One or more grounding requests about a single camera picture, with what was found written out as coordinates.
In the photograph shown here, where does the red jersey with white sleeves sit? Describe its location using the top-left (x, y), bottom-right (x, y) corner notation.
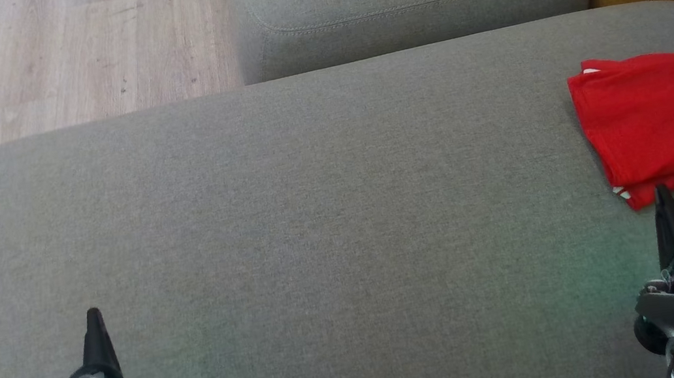
top-left (565, 48), bottom-right (674, 219)

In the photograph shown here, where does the large grey sofa seat cushion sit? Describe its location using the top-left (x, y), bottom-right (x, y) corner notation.
top-left (0, 0), bottom-right (674, 378)

